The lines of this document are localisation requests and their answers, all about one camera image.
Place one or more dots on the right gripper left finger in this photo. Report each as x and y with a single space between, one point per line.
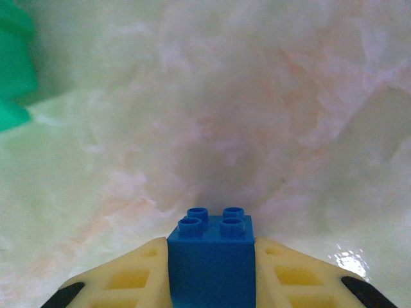
128 276

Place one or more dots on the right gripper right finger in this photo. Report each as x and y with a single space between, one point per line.
289 276

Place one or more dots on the blue lego brick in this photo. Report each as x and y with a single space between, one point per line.
212 266

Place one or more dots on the green plastic bin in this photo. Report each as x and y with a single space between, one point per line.
13 64

